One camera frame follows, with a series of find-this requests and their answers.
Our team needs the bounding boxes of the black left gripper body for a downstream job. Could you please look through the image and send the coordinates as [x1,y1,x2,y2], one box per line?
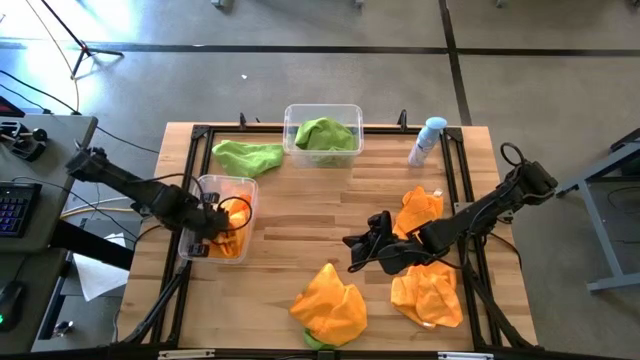
[192,202,234,244]

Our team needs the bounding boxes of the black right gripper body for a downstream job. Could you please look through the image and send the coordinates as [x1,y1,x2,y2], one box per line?
[374,227,441,275]

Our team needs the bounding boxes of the orange microfiber towel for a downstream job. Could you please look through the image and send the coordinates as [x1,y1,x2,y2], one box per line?
[207,193,254,260]
[390,260,464,330]
[289,262,369,348]
[392,185,445,241]

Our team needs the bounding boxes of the green microfiber towel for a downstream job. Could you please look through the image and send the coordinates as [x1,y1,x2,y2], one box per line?
[293,116,359,167]
[211,139,285,179]
[302,327,337,352]

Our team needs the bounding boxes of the clear labelled plastic storage bin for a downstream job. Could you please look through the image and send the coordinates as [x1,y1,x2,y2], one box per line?
[177,173,260,265]

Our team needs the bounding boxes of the light blue air freshener bottle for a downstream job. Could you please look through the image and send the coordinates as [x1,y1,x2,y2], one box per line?
[407,116,449,168]

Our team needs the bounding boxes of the white paper sheet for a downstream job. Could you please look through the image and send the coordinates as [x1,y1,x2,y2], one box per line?
[72,231,131,303]

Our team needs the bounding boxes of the black metal beam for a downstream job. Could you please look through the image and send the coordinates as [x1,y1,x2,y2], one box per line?
[48,218,136,272]

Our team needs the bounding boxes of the grey office desk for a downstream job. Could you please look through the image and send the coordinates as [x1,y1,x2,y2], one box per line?
[0,113,99,354]

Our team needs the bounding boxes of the black backlit keyboard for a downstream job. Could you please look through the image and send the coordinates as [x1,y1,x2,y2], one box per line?
[0,181,44,239]

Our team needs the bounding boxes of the black desk clamp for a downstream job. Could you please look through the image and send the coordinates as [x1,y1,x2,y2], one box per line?
[0,119,49,163]

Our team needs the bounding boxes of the black tripod stand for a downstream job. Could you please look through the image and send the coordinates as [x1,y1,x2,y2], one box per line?
[38,0,126,80]

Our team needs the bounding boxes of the black computer mouse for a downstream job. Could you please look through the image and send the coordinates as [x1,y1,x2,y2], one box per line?
[0,279,26,332]

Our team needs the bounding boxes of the black aluminium table frame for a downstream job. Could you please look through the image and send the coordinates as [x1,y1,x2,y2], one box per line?
[118,110,540,360]

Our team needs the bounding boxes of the white frame bracket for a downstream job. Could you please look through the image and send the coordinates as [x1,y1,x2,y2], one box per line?
[437,351,495,360]
[158,348,217,360]

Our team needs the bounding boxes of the grey metal table frame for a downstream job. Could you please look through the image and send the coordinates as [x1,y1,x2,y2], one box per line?
[554,127,640,294]

